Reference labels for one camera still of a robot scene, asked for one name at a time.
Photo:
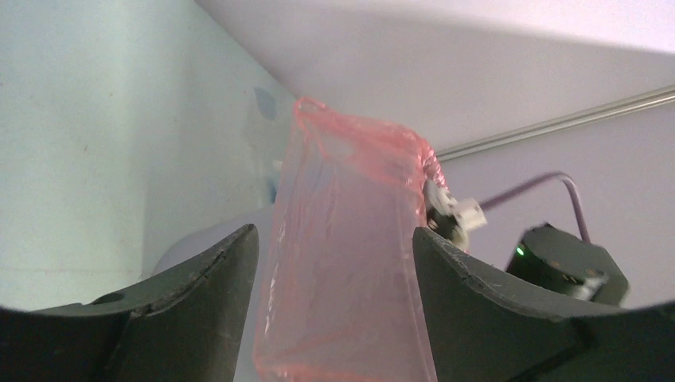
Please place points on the right aluminium frame post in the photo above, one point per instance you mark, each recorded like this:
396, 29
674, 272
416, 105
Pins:
636, 103

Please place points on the red translucent trash bag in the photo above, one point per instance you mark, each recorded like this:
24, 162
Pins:
340, 299

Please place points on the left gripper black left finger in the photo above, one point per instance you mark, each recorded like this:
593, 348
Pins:
183, 324

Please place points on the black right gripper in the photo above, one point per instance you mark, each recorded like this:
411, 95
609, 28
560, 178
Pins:
560, 262

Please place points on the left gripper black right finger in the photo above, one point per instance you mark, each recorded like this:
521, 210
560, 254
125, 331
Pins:
486, 325

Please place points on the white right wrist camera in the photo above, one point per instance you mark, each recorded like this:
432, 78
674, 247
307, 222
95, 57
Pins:
450, 218

